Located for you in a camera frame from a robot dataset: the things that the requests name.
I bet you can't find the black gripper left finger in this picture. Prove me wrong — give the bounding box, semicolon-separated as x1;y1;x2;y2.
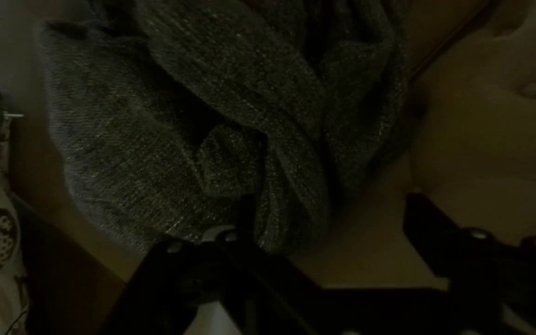
99;195;324;335

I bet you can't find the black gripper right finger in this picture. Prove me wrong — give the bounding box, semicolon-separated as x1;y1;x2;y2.
402;193;536;335

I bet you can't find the dark grey knitted blanket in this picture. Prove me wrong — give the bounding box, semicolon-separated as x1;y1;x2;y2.
38;0;408;252

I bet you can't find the beige tufted sofa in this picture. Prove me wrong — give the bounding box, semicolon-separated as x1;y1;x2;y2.
0;0;536;286

